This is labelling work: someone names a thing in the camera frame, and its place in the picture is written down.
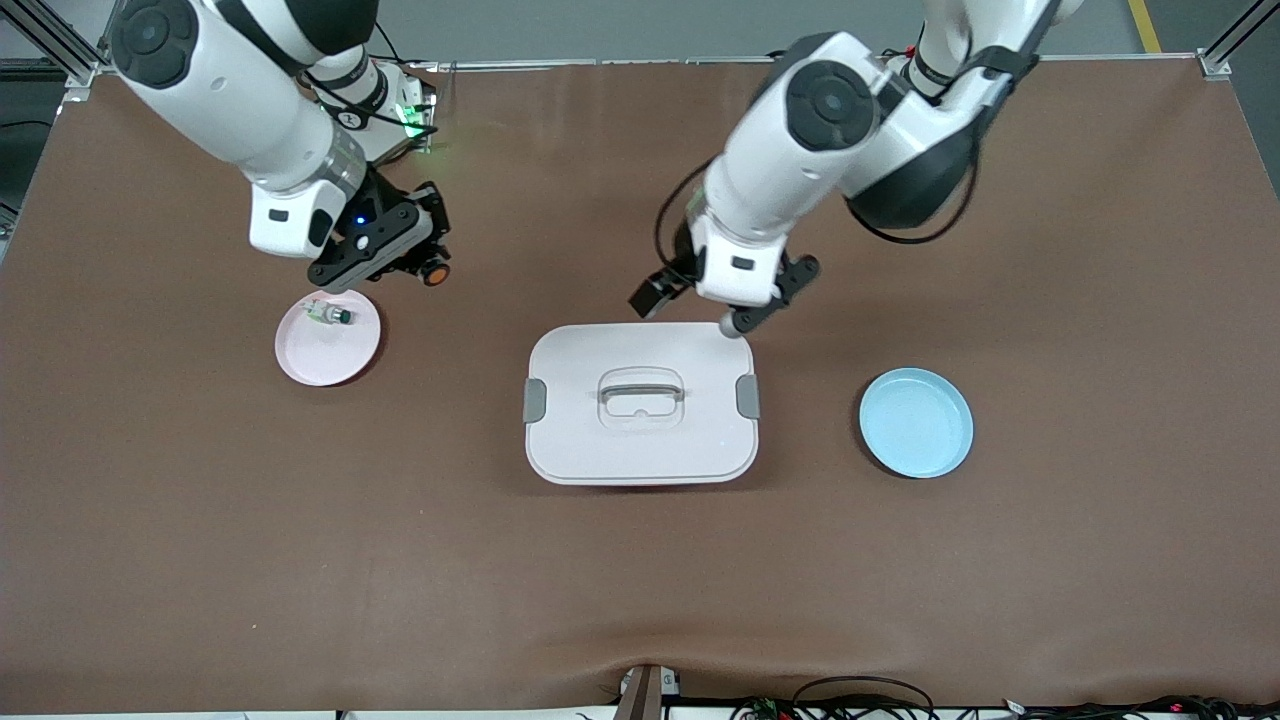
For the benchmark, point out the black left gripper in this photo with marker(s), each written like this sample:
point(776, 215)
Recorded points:
point(683, 249)

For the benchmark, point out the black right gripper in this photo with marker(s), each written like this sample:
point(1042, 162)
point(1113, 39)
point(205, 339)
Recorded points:
point(417, 247)

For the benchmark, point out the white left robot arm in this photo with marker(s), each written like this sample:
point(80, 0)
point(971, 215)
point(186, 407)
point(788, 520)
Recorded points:
point(800, 160)

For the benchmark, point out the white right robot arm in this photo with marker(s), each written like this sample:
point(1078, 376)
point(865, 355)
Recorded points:
point(220, 100)

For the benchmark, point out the grey box latch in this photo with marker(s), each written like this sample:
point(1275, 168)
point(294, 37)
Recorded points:
point(748, 397)
point(535, 400)

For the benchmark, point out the pink round plate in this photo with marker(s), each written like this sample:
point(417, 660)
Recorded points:
point(320, 360)

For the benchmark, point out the white lidded storage box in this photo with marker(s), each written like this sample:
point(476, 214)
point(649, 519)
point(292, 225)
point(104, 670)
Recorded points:
point(640, 450)

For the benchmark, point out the light blue round plate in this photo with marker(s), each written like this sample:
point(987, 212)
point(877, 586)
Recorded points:
point(915, 425)

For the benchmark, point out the green push-button switch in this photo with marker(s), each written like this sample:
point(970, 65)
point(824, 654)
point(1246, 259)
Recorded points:
point(325, 312)

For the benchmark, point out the aluminium frame post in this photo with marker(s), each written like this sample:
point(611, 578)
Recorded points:
point(82, 75)
point(1215, 65)

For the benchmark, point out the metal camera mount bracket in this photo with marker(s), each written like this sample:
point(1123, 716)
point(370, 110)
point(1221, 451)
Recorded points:
point(645, 695)

